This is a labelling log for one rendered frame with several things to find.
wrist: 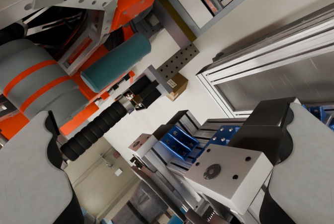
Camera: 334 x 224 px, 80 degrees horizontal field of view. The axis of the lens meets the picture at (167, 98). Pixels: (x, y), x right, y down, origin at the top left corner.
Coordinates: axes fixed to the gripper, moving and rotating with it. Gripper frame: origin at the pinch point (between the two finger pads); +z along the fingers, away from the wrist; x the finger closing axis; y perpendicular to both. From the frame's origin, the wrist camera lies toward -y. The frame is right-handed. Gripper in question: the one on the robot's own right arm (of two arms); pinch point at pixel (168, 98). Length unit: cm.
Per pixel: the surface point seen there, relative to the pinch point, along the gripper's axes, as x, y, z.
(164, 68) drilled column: -2, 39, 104
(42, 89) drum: -28.1, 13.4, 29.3
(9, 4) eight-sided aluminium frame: -21.1, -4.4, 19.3
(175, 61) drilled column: 5, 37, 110
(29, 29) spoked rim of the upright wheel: -37, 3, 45
